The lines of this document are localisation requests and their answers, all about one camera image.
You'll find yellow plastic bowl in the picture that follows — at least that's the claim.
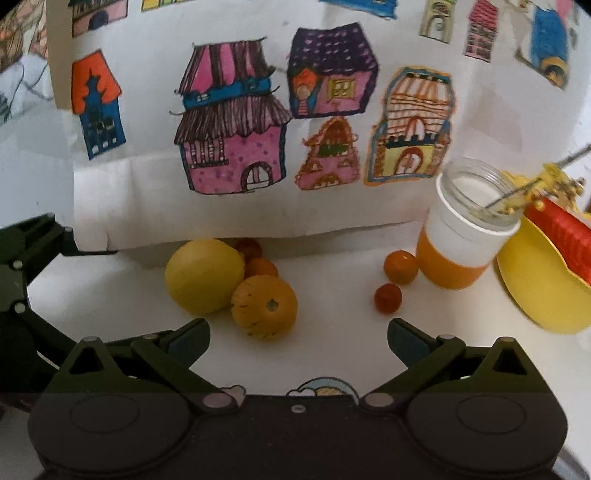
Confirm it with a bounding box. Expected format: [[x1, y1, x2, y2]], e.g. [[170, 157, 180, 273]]
[[496, 170, 591, 336]]

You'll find orange round fruit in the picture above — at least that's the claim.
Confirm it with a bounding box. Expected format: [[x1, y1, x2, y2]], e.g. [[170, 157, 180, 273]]
[[231, 275, 299, 342]]

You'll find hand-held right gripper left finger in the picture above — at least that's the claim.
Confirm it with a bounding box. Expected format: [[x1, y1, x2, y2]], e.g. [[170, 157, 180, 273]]
[[44, 318, 241, 409]]

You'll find yellow flower twig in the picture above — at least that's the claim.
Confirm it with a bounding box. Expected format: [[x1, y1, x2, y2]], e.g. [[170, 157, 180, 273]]
[[471, 143, 591, 220]]

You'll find small red tomato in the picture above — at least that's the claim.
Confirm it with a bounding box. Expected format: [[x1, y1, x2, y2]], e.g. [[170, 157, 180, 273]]
[[373, 283, 403, 315]]

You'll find glass jar with orange sleeve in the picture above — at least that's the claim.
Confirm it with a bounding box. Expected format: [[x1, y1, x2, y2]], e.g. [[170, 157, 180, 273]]
[[415, 157, 523, 291]]

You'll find red ribbon spool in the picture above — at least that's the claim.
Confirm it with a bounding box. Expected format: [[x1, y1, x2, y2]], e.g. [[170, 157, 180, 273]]
[[526, 199, 591, 289]]

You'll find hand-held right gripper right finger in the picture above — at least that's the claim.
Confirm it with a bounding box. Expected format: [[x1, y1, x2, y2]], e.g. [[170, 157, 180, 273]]
[[358, 318, 555, 409]]

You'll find coloured room drawing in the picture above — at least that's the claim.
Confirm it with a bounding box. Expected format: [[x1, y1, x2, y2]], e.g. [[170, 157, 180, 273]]
[[0, 13, 49, 126]]

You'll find orange cherry tomato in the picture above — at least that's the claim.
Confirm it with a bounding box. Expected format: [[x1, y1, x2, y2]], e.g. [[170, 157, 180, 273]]
[[384, 250, 419, 285]]

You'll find small red-orange tomato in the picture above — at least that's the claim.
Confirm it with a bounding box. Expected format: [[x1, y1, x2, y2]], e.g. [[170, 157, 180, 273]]
[[235, 237, 263, 260]]

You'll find small orange tomato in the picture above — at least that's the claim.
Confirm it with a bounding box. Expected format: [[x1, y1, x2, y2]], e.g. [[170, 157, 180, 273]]
[[244, 257, 280, 279]]

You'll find rainbow cloud sticker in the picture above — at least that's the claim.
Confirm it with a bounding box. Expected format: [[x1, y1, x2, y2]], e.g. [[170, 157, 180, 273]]
[[285, 377, 359, 398]]

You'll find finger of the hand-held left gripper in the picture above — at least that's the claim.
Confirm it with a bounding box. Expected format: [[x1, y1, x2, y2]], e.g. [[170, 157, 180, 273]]
[[0, 310, 71, 394], [0, 213, 117, 320]]

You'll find coloured houses drawing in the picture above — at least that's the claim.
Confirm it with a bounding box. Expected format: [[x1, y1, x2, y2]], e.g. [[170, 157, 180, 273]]
[[46, 0, 591, 253]]

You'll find yellow lemon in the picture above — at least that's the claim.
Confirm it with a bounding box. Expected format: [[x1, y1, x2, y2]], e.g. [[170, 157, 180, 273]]
[[165, 237, 246, 316]]

